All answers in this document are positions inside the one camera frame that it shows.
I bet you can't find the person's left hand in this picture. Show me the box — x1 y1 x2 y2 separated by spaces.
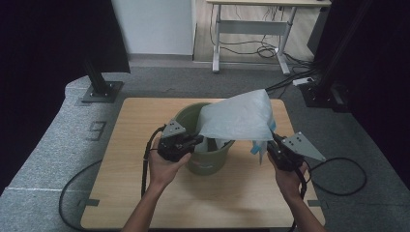
148 138 192 191

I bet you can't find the person's right hand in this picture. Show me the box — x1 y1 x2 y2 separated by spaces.
267 153 309 201

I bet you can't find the left hand-held gripper black cable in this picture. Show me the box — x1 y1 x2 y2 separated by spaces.
140 125 166 198

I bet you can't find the white metal frame desk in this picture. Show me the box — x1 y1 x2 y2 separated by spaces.
206 0 333 75

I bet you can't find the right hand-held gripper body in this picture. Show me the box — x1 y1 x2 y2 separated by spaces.
267 130 327 172

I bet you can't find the green plastic bucket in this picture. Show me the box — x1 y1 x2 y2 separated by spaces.
173 101 236 177

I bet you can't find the black looped floor cable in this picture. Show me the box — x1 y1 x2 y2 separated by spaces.
307 157 367 197

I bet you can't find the white power strip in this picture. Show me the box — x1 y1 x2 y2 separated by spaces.
292 76 314 87

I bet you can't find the bundle of black floor cables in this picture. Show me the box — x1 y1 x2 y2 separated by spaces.
209 4 322 100

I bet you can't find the grey tape floor marking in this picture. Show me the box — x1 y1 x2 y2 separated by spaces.
85 120 107 142

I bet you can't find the right hand-held gripper black cable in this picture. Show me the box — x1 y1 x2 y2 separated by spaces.
291 159 312 232

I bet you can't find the black metal stand square base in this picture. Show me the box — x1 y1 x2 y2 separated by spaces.
80 54 125 104

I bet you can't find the dark curtain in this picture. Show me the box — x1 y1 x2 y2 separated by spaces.
0 0 131 194
313 0 410 185

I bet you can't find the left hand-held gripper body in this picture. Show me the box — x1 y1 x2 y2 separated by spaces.
157 120 194 162

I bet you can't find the hand-held gripper black cable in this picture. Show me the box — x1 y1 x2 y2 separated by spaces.
291 159 312 232
140 125 166 198

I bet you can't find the white plastic bag blue strip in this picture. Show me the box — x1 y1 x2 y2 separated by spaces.
194 88 278 165

